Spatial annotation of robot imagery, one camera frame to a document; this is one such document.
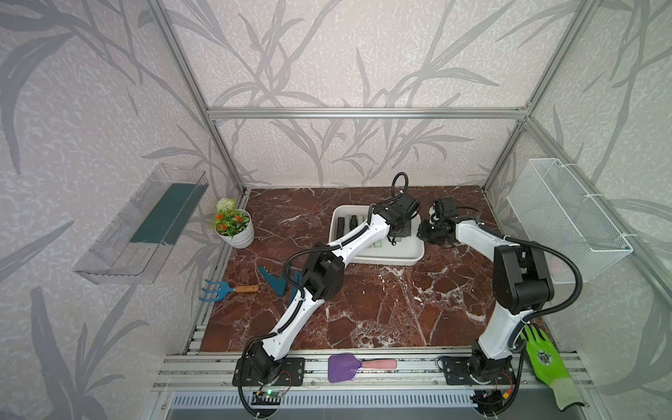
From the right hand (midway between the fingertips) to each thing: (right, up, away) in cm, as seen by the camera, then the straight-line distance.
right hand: (416, 231), depth 99 cm
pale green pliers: (-15, -5, 0) cm, 16 cm away
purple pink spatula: (-27, -37, -24) cm, 52 cm away
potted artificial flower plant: (-66, +3, -8) cm, 67 cm away
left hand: (-6, +1, -3) cm, 6 cm away
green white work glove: (+32, -37, -25) cm, 55 cm away
